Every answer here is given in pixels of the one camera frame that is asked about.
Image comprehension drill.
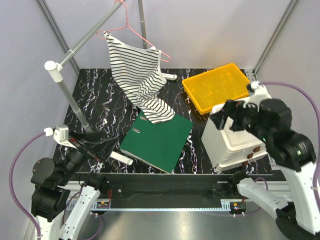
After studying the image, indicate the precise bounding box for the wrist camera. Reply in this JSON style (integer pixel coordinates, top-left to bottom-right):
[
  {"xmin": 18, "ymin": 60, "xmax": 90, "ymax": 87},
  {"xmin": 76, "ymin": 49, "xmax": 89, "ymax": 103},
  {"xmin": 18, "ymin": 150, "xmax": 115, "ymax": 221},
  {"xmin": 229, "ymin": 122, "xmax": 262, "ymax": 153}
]
[
  {"xmin": 44, "ymin": 124, "xmax": 71, "ymax": 147},
  {"xmin": 246, "ymin": 81, "xmax": 272, "ymax": 106}
]

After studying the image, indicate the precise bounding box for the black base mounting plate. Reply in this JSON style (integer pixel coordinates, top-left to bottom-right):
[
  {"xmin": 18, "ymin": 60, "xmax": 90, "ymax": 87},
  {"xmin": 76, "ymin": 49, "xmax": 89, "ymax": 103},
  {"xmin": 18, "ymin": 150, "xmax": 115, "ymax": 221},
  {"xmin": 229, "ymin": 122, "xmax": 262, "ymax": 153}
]
[{"xmin": 72, "ymin": 172, "xmax": 273, "ymax": 210}]

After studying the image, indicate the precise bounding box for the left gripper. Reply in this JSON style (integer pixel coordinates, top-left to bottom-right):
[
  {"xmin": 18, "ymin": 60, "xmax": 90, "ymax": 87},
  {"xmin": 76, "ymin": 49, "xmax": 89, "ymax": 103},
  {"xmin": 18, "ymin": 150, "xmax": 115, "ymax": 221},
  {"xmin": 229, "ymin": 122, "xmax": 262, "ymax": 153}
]
[{"xmin": 57, "ymin": 128, "xmax": 119, "ymax": 185}]

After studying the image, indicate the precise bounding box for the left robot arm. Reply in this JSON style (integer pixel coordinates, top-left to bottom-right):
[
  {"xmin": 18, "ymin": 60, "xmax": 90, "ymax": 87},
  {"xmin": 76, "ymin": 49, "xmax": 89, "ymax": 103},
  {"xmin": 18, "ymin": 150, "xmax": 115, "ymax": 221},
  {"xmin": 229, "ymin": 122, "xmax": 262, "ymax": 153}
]
[{"xmin": 31, "ymin": 126, "xmax": 118, "ymax": 240}]

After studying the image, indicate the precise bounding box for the striped black white tank top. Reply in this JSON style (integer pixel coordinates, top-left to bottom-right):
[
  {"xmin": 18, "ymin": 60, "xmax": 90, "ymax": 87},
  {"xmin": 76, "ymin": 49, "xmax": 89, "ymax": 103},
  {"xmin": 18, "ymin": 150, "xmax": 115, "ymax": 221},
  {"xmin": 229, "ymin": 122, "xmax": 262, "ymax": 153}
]
[{"xmin": 104, "ymin": 31, "xmax": 176, "ymax": 124}]

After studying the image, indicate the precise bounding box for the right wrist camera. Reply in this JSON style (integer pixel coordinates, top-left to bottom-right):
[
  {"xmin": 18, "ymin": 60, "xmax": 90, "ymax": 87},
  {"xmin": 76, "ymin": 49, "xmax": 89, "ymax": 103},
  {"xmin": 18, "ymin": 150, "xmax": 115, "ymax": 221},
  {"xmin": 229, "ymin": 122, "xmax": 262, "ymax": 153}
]
[{"xmin": 246, "ymin": 81, "xmax": 272, "ymax": 106}]

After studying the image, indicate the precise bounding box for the white foam box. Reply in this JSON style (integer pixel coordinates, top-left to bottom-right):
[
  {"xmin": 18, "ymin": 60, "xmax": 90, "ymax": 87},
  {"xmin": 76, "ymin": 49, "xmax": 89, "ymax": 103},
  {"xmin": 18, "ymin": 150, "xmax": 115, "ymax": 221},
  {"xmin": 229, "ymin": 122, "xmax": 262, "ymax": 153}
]
[{"xmin": 201, "ymin": 118, "xmax": 267, "ymax": 172}]

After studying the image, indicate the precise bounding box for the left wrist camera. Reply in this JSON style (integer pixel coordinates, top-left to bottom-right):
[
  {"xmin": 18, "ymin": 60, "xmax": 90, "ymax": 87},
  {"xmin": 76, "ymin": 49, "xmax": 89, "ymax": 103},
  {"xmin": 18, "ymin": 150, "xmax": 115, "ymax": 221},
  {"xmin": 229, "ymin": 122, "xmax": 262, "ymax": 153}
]
[{"xmin": 44, "ymin": 124, "xmax": 71, "ymax": 147}]

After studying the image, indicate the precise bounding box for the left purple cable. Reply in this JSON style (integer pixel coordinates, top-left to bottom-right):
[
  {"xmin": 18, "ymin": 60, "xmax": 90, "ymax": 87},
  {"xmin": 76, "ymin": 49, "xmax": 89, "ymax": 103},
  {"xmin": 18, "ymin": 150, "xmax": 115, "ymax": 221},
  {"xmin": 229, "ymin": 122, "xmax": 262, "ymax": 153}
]
[{"xmin": 8, "ymin": 131, "xmax": 47, "ymax": 240}]

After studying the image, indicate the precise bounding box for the pink wire hanger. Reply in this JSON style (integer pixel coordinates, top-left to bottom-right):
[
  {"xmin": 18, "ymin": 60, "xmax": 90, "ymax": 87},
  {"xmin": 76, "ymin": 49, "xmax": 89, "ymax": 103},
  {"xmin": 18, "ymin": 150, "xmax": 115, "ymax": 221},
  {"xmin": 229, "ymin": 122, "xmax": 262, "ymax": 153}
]
[{"xmin": 107, "ymin": 0, "xmax": 155, "ymax": 50}]

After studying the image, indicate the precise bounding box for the yellow plastic tray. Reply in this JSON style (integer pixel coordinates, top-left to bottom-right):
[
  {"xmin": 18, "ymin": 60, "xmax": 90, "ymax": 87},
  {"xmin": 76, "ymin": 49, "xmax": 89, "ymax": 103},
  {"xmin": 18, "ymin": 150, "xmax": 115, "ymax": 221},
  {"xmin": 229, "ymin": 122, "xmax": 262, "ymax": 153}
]
[{"xmin": 182, "ymin": 63, "xmax": 250, "ymax": 115}]

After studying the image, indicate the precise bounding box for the green ring binder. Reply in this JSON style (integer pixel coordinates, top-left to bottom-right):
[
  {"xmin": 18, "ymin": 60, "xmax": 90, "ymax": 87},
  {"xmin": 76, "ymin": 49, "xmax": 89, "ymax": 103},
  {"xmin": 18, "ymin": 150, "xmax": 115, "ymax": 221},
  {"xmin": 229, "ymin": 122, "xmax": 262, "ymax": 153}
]
[{"xmin": 119, "ymin": 111, "xmax": 193, "ymax": 174}]

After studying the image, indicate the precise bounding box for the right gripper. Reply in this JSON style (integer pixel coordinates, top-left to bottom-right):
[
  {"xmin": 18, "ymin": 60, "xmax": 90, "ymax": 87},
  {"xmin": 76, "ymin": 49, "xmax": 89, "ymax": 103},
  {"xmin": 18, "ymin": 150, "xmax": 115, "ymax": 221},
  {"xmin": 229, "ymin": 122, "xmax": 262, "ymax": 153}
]
[{"xmin": 208, "ymin": 98, "xmax": 271, "ymax": 142}]

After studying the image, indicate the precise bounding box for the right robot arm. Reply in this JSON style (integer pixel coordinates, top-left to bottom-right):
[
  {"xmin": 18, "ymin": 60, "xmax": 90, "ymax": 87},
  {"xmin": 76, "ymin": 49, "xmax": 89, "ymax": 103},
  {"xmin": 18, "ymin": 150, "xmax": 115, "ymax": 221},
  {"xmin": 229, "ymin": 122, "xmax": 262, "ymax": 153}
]
[{"xmin": 209, "ymin": 98, "xmax": 320, "ymax": 240}]

